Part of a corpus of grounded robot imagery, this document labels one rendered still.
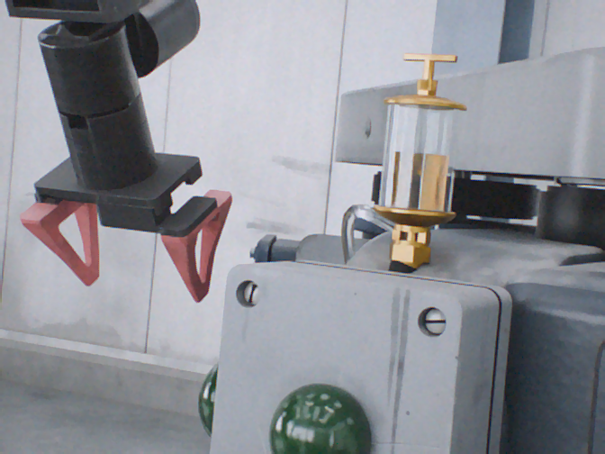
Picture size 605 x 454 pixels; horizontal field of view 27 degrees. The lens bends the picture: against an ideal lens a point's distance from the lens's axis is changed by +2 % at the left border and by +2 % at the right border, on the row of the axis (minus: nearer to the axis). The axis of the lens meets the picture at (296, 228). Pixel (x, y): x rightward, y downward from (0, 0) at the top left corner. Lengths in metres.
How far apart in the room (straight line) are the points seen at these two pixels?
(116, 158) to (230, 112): 5.59
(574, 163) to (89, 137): 0.41
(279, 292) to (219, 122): 6.10
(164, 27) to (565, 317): 0.53
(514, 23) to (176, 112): 1.88
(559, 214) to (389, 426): 0.18
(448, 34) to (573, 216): 4.98
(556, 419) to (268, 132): 5.94
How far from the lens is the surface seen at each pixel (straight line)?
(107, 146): 0.84
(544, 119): 0.53
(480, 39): 5.42
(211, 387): 0.38
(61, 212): 0.91
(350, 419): 0.34
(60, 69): 0.82
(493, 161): 0.58
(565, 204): 0.50
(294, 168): 6.23
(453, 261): 0.43
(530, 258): 0.43
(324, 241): 0.83
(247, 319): 0.36
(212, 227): 0.88
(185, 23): 0.89
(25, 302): 7.18
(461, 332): 0.34
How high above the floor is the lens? 1.36
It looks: 3 degrees down
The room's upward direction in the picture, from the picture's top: 5 degrees clockwise
